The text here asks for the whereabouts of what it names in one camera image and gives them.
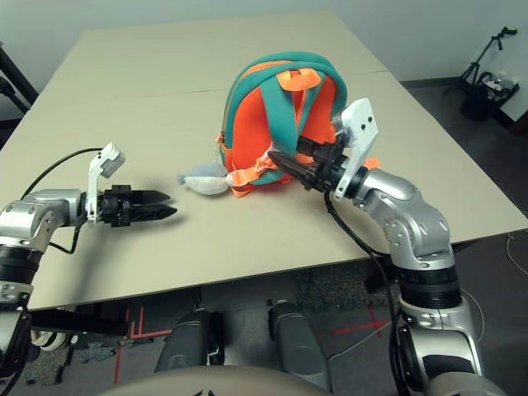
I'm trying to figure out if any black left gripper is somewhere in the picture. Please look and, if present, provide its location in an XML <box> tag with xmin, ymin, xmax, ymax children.
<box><xmin>98</xmin><ymin>184</ymin><xmax>178</xmax><ymax>228</ymax></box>

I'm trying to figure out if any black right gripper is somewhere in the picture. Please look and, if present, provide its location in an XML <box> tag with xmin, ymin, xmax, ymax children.
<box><xmin>267</xmin><ymin>137</ymin><xmax>351</xmax><ymax>193</ymax></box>

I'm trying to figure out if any orange and teal backpack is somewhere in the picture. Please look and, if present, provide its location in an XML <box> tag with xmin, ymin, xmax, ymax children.
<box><xmin>214</xmin><ymin>50</ymin><xmax>380</xmax><ymax>200</ymax></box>

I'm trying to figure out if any grey white plush toy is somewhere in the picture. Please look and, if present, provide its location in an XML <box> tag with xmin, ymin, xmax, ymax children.
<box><xmin>177</xmin><ymin>160</ymin><xmax>230</xmax><ymax>195</ymax></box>

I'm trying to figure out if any red angled floor tape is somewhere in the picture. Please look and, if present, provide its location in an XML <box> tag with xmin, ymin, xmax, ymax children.
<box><xmin>113</xmin><ymin>307</ymin><xmax>172</xmax><ymax>383</ymax></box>

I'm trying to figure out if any grey robot left leg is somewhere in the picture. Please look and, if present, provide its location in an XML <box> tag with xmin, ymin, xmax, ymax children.
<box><xmin>154</xmin><ymin>307</ymin><xmax>226</xmax><ymax>372</ymax></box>

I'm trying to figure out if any grey robot leg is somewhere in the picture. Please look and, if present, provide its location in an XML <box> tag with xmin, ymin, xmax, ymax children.
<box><xmin>267</xmin><ymin>300</ymin><xmax>331</xmax><ymax>389</ymax></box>
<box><xmin>154</xmin><ymin>307</ymin><xmax>226</xmax><ymax>372</ymax></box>

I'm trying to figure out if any black table foot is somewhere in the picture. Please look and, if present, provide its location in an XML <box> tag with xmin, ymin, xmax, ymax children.
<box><xmin>365</xmin><ymin>274</ymin><xmax>391</xmax><ymax>295</ymax></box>

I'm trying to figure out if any grey robot right leg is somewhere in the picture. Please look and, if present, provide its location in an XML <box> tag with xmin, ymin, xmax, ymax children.
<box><xmin>267</xmin><ymin>300</ymin><xmax>331</xmax><ymax>389</ymax></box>

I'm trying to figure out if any red cross floor tape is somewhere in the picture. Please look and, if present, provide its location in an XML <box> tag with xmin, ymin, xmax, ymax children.
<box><xmin>332</xmin><ymin>307</ymin><xmax>393</xmax><ymax>337</ymax></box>

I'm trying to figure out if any black waste bin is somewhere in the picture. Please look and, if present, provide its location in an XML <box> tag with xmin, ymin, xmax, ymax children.
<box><xmin>460</xmin><ymin>72</ymin><xmax>521</xmax><ymax>123</ymax></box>

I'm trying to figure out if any grey robot torso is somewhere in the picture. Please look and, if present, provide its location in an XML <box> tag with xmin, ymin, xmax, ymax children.
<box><xmin>98</xmin><ymin>365</ymin><xmax>331</xmax><ymax>396</ymax></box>

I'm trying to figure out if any black tripod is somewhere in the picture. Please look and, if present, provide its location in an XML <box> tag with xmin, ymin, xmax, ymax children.
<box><xmin>445</xmin><ymin>26</ymin><xmax>519</xmax><ymax>96</ymax></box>

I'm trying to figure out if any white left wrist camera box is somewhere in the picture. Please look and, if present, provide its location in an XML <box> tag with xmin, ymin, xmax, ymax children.
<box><xmin>86</xmin><ymin>142</ymin><xmax>126</xmax><ymax>224</ymax></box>

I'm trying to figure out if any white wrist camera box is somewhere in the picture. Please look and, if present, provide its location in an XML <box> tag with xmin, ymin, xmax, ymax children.
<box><xmin>86</xmin><ymin>142</ymin><xmax>126</xmax><ymax>224</ymax></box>
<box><xmin>332</xmin><ymin>97</ymin><xmax>380</xmax><ymax>201</ymax></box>

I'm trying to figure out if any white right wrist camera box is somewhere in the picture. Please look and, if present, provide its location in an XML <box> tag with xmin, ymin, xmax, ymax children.
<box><xmin>332</xmin><ymin>97</ymin><xmax>380</xmax><ymax>201</ymax></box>

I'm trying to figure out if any black table frame beam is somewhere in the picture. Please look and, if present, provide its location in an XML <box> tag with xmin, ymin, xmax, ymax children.
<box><xmin>28</xmin><ymin>309</ymin><xmax>127</xmax><ymax>337</ymax></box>

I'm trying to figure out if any white coiled hose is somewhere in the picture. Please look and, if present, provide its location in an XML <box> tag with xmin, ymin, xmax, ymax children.
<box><xmin>32</xmin><ymin>332</ymin><xmax>69</xmax><ymax>351</ymax></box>

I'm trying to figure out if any beige side table black frame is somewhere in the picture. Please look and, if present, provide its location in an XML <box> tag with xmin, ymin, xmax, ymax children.
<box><xmin>0</xmin><ymin>40</ymin><xmax>40</xmax><ymax>129</ymax></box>

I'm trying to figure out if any thin white floor cable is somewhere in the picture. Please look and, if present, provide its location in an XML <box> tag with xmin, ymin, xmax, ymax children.
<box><xmin>328</xmin><ymin>321</ymin><xmax>393</xmax><ymax>364</ymax></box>

